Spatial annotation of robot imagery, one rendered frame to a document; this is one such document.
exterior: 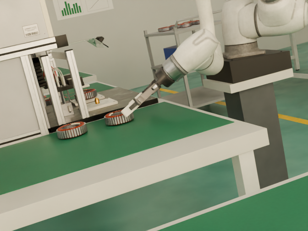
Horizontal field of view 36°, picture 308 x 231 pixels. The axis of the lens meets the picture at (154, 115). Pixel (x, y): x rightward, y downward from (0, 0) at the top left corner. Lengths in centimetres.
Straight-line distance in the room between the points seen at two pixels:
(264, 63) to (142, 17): 575
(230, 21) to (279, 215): 150
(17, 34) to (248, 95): 105
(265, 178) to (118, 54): 559
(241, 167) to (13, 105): 95
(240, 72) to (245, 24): 22
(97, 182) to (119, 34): 658
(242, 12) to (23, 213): 141
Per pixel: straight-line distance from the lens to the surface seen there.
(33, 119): 195
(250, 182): 144
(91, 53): 762
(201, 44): 170
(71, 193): 122
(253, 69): 219
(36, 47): 192
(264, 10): 215
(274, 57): 224
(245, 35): 225
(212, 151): 131
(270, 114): 233
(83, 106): 198
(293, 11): 217
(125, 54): 775
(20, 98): 193
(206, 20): 189
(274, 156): 239
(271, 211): 88
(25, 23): 206
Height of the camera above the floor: 113
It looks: 12 degrees down
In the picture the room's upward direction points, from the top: 12 degrees counter-clockwise
